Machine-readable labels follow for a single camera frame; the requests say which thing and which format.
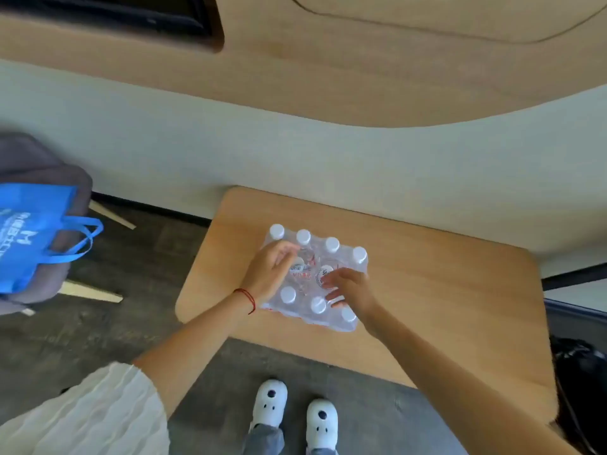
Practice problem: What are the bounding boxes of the blue tote bag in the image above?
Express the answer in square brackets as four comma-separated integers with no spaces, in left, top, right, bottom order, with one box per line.
[0,183,104,295]

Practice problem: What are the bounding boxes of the white right shoe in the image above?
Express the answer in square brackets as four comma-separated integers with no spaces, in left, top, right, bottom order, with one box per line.
[305,398,339,452]

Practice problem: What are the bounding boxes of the person's right hand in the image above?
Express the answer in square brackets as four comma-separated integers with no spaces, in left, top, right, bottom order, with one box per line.
[322,267,381,327]

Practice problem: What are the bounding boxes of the person's left forearm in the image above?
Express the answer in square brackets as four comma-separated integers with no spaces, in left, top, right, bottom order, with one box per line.
[132,292,260,418]

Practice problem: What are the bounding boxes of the white shoe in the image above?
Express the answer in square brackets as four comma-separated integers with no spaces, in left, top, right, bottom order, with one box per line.
[249,379,289,432]
[305,398,339,452]

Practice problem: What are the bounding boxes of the person's right forearm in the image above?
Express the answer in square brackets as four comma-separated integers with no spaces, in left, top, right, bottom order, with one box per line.
[363,303,583,455]

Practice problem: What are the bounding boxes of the white pleated sleeve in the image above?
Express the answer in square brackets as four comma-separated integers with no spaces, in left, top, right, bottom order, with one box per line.
[0,362,171,455]

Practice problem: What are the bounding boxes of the white left shoe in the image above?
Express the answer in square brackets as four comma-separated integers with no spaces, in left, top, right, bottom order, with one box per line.
[249,379,289,432]

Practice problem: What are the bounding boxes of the black framed screen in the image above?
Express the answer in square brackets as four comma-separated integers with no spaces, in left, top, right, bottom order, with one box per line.
[0,0,224,53]

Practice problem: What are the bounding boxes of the black plastic bag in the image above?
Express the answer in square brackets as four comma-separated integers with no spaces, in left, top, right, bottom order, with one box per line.
[549,335,607,455]

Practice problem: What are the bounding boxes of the shrink-wrapped pack of water bottles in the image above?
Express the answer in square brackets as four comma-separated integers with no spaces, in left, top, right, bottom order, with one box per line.
[259,224,369,333]

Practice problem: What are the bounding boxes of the person's left hand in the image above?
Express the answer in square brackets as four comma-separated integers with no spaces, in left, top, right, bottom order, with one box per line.
[239,240,301,310]

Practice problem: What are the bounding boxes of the red string bracelet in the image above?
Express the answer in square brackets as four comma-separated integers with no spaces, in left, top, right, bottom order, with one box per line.
[233,288,257,315]

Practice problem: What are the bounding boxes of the grey chair with wooden legs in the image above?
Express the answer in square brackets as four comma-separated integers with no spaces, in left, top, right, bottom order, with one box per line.
[0,132,137,317]

